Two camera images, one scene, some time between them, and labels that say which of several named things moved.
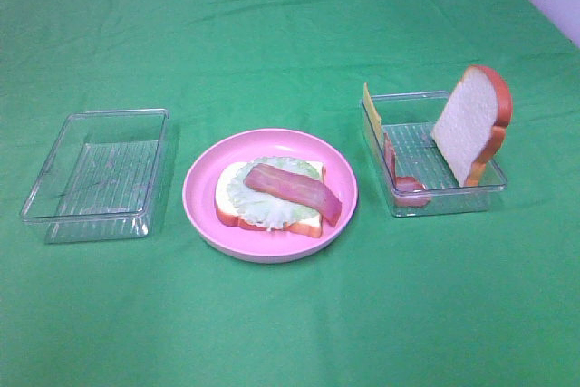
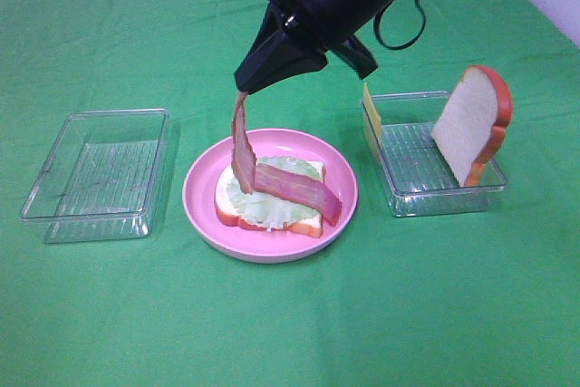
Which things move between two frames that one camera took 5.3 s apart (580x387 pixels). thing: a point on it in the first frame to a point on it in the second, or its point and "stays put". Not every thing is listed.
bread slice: [312, 227] stays put
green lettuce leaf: [265, 210] stays put
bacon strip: [407, 190] to [244, 156]
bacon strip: [298, 189] stays put
